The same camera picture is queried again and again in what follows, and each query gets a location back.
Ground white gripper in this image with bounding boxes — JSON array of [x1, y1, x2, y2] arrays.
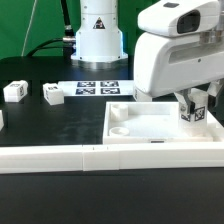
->
[[134, 33, 224, 115]]

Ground white square tabletop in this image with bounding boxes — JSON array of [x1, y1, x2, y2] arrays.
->
[[102, 102, 224, 144]]

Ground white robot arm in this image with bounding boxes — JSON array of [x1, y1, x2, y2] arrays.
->
[[71, 0, 224, 112]]

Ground white obstacle fence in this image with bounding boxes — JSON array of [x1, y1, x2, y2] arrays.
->
[[0, 142, 224, 174]]

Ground white block left edge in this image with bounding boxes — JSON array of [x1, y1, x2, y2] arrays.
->
[[0, 110, 4, 131]]

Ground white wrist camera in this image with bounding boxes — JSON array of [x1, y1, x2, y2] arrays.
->
[[138, 0, 221, 37]]

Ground white marker base plate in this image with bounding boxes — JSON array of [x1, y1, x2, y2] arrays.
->
[[58, 80, 133, 96]]

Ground black cables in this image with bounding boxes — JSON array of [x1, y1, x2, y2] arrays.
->
[[26, 0, 76, 58]]

